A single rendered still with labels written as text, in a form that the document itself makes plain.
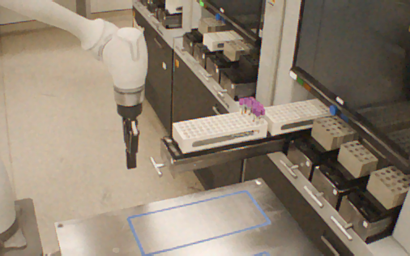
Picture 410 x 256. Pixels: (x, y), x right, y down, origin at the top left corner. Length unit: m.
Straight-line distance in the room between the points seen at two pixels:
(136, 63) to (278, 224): 0.56
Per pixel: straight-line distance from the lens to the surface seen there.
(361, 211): 1.38
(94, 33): 1.39
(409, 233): 1.38
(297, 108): 1.70
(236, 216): 1.27
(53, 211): 2.55
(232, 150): 1.54
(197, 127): 1.52
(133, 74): 1.29
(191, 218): 1.25
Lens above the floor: 1.67
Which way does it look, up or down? 32 degrees down
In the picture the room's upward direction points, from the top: 4 degrees clockwise
